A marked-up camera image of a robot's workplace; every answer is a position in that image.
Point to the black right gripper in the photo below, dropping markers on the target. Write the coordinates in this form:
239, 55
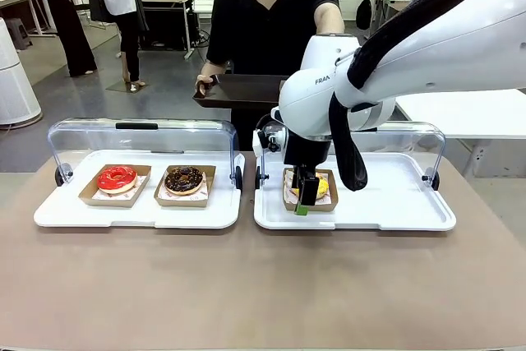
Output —
306, 149

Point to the yellow glazed donut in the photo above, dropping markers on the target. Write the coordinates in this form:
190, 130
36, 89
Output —
322, 188

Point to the brown cardboard donut box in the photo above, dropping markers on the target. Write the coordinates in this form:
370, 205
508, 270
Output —
324, 206
111, 201
181, 202

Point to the black serving tray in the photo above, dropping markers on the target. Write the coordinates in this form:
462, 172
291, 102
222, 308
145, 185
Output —
246, 90

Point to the person's left forearm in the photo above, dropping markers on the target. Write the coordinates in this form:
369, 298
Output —
328, 20

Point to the person's right forearm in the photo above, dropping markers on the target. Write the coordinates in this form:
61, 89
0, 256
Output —
215, 69

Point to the chocolate sprinkled donut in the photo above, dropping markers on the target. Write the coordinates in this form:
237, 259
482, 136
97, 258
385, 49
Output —
174, 182

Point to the person's black shirt torso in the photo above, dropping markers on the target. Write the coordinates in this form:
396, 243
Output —
263, 30

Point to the red glazed donut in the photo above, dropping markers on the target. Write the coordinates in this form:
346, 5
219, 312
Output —
107, 180

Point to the person in blue shirt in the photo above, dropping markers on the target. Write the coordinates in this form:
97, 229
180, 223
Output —
67, 18

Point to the person's right hand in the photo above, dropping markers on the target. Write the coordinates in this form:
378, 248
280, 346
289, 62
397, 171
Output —
203, 81

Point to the white paper liner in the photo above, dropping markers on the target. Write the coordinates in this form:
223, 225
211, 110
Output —
139, 186
289, 198
162, 195

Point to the white display tray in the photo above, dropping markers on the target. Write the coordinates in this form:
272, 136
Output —
135, 215
390, 211

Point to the clear display lid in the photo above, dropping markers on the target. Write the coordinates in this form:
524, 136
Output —
402, 139
139, 137

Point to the black backpack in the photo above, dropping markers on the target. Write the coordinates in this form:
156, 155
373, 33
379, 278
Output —
364, 14

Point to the white table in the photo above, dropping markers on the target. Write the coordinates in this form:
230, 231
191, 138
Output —
472, 112

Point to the white air purifier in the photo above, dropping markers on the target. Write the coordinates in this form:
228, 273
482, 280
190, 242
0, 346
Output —
16, 88

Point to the dark stool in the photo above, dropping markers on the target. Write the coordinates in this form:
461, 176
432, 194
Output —
18, 32

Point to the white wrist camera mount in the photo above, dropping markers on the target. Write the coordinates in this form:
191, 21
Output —
259, 145

